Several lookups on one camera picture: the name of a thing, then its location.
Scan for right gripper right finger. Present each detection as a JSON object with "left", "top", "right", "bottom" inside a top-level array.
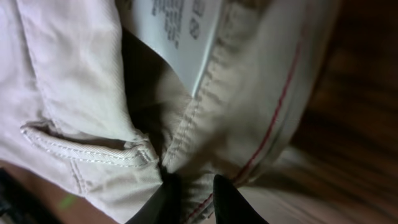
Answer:
[{"left": 213, "top": 174, "right": 269, "bottom": 224}]

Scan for beige cotton shorts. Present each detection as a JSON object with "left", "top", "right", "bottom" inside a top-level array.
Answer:
[{"left": 1, "top": 0, "right": 340, "bottom": 223}]

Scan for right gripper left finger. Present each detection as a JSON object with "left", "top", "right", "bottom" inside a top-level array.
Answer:
[{"left": 126, "top": 172, "right": 182, "bottom": 224}]

